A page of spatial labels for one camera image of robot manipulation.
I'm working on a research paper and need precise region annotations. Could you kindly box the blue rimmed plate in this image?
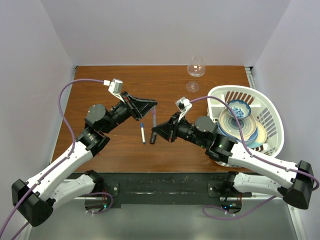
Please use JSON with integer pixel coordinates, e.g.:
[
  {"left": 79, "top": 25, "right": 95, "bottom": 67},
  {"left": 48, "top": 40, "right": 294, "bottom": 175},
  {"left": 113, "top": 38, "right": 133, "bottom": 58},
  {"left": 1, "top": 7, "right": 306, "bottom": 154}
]
[{"left": 217, "top": 122, "right": 258, "bottom": 146}]

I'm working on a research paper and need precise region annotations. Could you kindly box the white pen blue tip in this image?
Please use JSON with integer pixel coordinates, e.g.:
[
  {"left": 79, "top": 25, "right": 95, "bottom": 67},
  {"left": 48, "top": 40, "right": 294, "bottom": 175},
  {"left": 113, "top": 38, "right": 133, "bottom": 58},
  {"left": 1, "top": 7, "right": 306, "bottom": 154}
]
[{"left": 140, "top": 126, "right": 146, "bottom": 144}]

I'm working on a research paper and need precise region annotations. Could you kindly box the blue white patterned bowl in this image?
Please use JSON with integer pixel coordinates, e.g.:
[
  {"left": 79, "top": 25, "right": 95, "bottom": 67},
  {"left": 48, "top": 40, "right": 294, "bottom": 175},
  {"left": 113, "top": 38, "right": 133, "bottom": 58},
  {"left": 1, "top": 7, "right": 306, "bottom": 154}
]
[{"left": 227, "top": 99, "right": 252, "bottom": 119}]

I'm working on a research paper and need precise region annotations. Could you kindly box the purple pen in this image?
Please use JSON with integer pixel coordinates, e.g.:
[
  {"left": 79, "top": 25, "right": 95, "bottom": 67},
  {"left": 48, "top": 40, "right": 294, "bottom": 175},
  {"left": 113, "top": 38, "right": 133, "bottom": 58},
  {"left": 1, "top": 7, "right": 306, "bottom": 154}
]
[{"left": 152, "top": 114, "right": 157, "bottom": 127}]

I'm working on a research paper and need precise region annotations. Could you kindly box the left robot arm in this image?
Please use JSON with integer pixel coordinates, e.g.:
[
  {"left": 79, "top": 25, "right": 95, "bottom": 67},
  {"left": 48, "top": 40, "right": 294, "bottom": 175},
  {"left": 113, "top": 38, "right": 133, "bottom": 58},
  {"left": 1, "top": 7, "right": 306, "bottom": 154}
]
[{"left": 11, "top": 91, "right": 157, "bottom": 227}]

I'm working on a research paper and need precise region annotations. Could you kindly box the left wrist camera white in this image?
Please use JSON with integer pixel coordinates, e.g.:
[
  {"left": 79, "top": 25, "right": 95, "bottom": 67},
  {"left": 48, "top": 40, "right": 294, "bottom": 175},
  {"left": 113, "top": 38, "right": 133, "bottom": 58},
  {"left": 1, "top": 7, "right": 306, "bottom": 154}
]
[{"left": 103, "top": 78, "right": 125, "bottom": 102}]

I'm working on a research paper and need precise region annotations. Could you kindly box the cream plate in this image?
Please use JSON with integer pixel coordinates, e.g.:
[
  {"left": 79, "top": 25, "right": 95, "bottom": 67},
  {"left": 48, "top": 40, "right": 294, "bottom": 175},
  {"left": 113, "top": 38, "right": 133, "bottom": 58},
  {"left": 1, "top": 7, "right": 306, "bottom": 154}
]
[{"left": 255, "top": 122, "right": 267, "bottom": 148}]

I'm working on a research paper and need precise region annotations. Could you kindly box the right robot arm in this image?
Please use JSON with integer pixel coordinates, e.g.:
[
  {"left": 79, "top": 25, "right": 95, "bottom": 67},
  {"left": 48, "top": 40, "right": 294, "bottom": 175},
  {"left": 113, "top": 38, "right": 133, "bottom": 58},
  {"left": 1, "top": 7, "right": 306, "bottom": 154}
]
[{"left": 151, "top": 112, "right": 318, "bottom": 210}]

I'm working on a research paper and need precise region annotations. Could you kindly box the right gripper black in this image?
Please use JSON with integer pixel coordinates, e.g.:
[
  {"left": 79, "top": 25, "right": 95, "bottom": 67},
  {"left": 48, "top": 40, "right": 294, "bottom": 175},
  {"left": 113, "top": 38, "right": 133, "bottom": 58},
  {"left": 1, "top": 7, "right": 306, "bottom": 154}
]
[{"left": 152, "top": 111, "right": 207, "bottom": 148}]

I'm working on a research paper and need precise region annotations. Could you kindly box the grey striped plate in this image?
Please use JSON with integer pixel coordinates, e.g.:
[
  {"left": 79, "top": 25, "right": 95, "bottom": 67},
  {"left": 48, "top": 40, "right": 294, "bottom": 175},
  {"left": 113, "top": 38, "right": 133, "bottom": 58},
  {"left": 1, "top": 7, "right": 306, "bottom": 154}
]
[{"left": 218, "top": 109, "right": 257, "bottom": 141}]

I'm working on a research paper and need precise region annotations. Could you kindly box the clear wine glass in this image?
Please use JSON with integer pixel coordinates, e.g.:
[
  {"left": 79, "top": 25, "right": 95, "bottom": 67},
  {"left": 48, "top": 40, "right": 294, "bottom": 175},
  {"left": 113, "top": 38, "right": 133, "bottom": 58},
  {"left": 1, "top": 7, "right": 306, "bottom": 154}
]
[{"left": 186, "top": 55, "right": 206, "bottom": 93}]

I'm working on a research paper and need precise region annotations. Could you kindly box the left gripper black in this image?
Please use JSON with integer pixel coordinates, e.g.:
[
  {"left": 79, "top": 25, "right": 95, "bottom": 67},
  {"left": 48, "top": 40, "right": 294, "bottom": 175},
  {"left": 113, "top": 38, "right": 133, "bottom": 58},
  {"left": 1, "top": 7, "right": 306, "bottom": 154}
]
[{"left": 102, "top": 91, "right": 158, "bottom": 134}]

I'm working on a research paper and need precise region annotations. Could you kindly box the white plastic dish basket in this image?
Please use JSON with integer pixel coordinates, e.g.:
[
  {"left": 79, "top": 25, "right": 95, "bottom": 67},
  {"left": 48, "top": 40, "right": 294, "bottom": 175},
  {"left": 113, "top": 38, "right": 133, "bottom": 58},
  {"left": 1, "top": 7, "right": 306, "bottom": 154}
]
[{"left": 208, "top": 85, "right": 285, "bottom": 158}]

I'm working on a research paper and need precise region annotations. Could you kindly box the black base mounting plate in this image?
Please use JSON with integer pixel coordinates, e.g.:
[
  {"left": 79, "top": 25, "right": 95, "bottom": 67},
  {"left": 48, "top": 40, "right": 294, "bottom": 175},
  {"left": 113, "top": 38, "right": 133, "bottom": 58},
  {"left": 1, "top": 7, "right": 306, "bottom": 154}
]
[{"left": 85, "top": 170, "right": 252, "bottom": 209}]

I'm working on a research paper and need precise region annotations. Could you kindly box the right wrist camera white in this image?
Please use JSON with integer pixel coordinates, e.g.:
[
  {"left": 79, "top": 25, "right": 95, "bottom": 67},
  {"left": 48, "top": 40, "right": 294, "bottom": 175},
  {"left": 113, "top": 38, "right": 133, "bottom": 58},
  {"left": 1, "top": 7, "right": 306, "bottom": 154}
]
[{"left": 175, "top": 96, "right": 193, "bottom": 122}]

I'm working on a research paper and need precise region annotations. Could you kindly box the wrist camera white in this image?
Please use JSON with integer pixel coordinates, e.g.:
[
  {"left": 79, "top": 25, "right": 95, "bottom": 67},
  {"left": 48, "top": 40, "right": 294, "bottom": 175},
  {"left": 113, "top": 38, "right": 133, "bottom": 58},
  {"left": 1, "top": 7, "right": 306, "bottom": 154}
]
[
  {"left": 175, "top": 96, "right": 193, "bottom": 122},
  {"left": 103, "top": 78, "right": 125, "bottom": 102}
]

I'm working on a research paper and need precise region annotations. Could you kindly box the green highlighter pen black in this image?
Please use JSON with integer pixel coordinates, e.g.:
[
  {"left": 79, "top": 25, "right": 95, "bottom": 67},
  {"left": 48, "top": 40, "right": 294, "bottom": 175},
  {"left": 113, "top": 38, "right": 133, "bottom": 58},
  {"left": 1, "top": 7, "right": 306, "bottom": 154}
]
[{"left": 149, "top": 132, "right": 157, "bottom": 145}]

